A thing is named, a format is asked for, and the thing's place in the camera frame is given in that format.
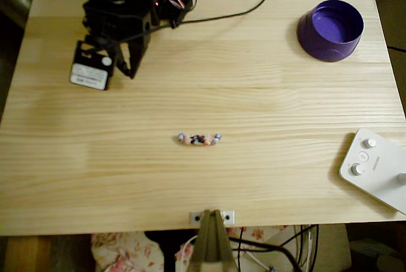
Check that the candy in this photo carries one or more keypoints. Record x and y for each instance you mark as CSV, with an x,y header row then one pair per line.
x,y
200,139

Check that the purple bowl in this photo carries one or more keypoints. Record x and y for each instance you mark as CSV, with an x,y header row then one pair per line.
x,y
330,31

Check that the floral cloth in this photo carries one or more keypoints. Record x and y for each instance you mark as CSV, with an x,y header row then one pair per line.
x,y
127,253

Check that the wooden table leg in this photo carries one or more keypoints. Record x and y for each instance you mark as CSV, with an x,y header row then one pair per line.
x,y
28,253

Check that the white lamp base with knobs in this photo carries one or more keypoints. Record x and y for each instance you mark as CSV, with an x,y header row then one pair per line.
x,y
377,173

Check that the black camera box, white label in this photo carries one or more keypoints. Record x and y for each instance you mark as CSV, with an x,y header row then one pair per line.
x,y
90,69

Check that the white mounting bracket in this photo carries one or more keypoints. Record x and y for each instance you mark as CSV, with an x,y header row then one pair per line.
x,y
230,217

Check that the tan camera stand post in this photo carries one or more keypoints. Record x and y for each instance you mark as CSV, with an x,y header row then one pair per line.
x,y
211,243

